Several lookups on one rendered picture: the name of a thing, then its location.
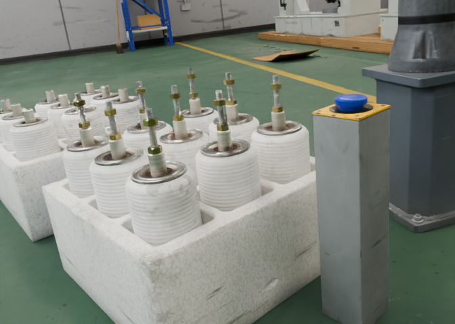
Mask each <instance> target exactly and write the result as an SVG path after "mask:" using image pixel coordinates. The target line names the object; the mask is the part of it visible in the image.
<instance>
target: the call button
mask: <svg viewBox="0 0 455 324"><path fill-rule="evenodd" d="M367 103H368V97H367V96H365V95H364V94H343V95H340V96H337V97H336V98H335V99H334V104H335V105H337V106H338V109H339V110H342V111H356V110H362V109H363V108H364V105H365V104H367Z"/></svg>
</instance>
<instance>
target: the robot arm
mask: <svg viewBox="0 0 455 324"><path fill-rule="evenodd" d="M388 69H389V70H391V71H394V72H399V73H442V72H449V71H455V0H398V28H397V33H396V36H395V39H394V42H393V45H392V48H391V53H390V55H389V57H388Z"/></svg>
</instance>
